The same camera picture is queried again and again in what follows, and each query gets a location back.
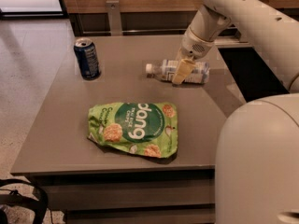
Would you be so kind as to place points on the green rice crisps bag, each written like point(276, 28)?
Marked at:
point(149, 130)

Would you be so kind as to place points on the grey cabinet with drawers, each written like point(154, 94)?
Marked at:
point(102, 185)

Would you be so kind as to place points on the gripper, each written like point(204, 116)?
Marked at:
point(193, 47)

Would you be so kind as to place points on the clear blue plastic water bottle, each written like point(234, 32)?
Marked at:
point(164, 70)

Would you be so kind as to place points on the horizontal metal rail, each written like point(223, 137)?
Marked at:
point(178, 31)

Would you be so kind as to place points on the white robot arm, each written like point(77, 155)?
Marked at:
point(257, 157)

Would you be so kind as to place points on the dark blue soda can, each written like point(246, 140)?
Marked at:
point(86, 55)

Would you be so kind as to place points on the black strap bag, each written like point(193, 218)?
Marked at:
point(39, 207)

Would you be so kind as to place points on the left metal wall bracket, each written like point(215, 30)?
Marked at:
point(114, 17)

